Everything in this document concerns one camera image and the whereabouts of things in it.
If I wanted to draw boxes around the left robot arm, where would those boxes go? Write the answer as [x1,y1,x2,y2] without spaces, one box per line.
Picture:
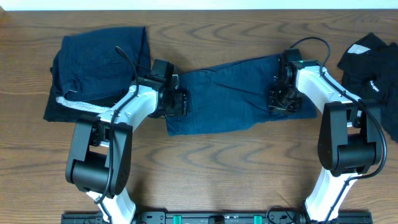
[62,59,187,223]

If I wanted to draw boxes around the blue denim shorts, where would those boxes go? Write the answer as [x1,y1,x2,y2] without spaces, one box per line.
[166,54,317,136]

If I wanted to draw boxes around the folded black shorts white stripe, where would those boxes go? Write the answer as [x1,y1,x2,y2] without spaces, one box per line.
[43,86,123,123]

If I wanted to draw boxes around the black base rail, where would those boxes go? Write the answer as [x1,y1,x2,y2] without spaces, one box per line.
[60,210,373,224]

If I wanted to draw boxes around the folded navy shorts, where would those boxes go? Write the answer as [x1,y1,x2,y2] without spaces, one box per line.
[52,26,150,101]

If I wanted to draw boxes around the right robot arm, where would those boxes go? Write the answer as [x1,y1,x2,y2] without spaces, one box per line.
[268,48,387,223]

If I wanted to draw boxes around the black garment with logo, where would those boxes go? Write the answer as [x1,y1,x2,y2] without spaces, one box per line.
[338,33,397,141]

